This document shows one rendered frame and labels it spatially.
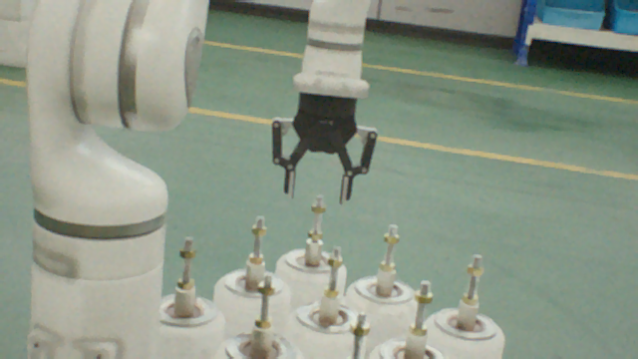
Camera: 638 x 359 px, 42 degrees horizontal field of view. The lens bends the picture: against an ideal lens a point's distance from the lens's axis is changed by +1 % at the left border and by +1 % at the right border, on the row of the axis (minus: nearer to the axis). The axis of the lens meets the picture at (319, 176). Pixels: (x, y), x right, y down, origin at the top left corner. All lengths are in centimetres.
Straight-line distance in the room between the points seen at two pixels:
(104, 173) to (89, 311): 10
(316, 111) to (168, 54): 52
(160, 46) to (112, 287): 17
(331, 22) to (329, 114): 11
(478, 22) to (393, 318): 510
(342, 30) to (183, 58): 50
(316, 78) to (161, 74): 48
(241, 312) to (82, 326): 44
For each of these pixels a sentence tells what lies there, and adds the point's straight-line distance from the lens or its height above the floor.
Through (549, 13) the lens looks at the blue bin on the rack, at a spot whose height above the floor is 33.
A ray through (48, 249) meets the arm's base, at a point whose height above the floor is 46.
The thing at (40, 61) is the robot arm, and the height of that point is 59.
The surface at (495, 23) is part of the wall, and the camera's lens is 606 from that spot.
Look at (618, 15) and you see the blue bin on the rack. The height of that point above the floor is 36.
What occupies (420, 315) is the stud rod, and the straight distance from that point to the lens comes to 91.
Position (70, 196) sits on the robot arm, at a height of 50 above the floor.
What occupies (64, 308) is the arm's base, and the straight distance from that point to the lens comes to 60.
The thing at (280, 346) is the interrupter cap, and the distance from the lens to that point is 91.
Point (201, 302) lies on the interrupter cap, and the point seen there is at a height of 25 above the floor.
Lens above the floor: 69
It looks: 17 degrees down
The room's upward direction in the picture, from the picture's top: 7 degrees clockwise
